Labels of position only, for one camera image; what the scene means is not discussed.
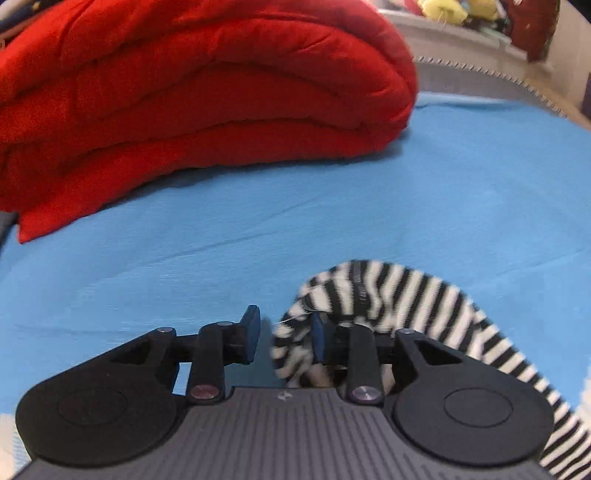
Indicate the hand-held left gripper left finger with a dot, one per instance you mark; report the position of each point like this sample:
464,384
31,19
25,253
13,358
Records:
252,333

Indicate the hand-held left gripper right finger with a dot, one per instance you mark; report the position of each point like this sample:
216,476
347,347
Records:
318,338

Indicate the striped and white small shirt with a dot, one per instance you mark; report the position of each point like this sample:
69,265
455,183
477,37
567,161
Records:
415,300

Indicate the blue and cream patterned bedsheet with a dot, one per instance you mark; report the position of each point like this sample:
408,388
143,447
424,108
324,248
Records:
369,203

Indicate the red folded quilt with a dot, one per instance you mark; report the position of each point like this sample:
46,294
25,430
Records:
184,106

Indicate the yellow plush toy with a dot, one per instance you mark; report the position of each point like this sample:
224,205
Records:
443,10

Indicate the dark red cloth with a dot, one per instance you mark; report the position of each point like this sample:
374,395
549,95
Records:
531,27

